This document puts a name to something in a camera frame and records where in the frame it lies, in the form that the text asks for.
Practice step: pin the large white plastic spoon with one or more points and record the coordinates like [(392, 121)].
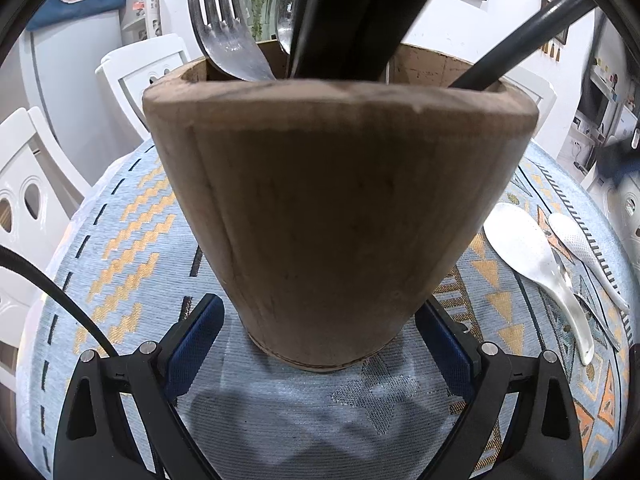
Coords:
[(525, 250)]

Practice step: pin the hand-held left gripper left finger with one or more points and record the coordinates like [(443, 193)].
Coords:
[(192, 345)]

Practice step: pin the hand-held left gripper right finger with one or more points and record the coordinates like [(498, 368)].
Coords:
[(445, 350)]

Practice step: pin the white textured rice spoon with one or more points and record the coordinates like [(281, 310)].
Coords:
[(575, 245)]

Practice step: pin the white dining chair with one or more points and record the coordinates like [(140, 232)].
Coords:
[(135, 75), (35, 160), (540, 100), (625, 205)]

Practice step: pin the blue patterned tablecloth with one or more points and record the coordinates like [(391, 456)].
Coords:
[(280, 425)]

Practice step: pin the white refrigerator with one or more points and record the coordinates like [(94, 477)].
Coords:
[(65, 85)]

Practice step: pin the green leafy plant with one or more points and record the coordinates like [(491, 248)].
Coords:
[(260, 5)]

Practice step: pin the metal fork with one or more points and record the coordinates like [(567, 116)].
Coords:
[(230, 50)]

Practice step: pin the flat screen television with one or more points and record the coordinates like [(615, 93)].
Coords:
[(595, 97)]

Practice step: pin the wooden utensil holder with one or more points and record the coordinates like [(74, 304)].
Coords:
[(340, 220)]

